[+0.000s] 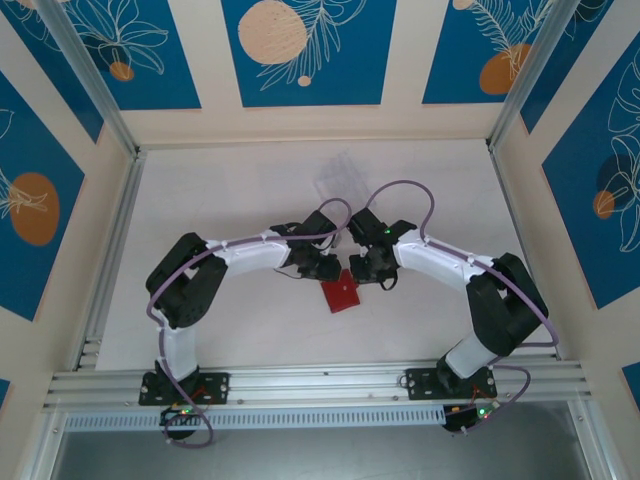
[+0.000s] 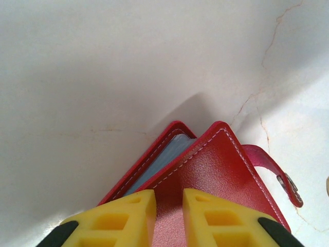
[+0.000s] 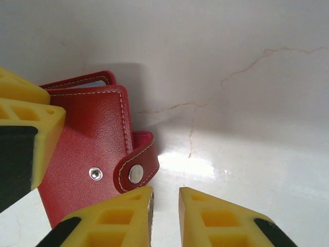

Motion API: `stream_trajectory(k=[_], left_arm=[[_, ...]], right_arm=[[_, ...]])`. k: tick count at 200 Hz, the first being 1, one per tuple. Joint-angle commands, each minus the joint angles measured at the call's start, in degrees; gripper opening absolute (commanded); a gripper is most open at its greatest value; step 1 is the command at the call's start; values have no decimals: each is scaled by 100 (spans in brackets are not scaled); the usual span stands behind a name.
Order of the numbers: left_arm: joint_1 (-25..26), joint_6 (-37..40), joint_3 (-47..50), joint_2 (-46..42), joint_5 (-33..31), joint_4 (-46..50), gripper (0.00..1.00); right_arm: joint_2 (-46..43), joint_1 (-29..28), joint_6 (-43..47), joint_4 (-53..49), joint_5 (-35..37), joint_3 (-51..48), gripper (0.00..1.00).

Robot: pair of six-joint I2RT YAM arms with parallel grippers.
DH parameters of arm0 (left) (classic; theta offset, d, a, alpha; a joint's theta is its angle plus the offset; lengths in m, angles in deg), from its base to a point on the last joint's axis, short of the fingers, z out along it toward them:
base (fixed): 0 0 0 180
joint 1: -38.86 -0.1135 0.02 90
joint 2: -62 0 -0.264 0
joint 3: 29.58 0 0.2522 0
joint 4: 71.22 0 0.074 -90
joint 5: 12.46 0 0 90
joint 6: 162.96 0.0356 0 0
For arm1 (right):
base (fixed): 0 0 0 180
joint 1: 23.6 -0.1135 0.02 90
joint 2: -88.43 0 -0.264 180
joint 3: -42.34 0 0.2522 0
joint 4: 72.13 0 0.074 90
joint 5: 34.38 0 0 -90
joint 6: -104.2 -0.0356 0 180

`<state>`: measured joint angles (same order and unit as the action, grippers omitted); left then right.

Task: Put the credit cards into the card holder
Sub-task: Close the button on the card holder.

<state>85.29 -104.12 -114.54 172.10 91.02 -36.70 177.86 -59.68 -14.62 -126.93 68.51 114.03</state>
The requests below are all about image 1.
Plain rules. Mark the red leather card holder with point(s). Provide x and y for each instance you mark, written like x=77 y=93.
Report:
x=342 y=295

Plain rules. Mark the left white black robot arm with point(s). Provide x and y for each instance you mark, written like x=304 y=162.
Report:
x=250 y=255

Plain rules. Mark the clear plastic packaging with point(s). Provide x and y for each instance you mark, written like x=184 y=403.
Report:
x=340 y=175

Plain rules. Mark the aluminium cross beam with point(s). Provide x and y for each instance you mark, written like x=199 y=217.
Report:
x=320 y=380

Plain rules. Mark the small controller board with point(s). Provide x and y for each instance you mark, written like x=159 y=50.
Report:
x=175 y=414
x=467 y=415

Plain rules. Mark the aluminium side rail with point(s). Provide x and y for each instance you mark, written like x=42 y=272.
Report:
x=525 y=255
x=112 y=250

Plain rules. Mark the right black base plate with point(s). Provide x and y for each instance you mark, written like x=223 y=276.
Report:
x=420 y=382

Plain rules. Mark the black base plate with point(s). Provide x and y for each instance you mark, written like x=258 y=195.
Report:
x=420 y=382
x=220 y=385

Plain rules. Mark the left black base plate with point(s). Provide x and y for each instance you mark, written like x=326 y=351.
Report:
x=220 y=385

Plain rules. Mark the aluminium frame post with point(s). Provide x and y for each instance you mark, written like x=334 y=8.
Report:
x=530 y=65
x=85 y=65

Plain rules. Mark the aluminium frame leg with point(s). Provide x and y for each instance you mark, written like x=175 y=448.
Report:
x=592 y=445
x=47 y=450

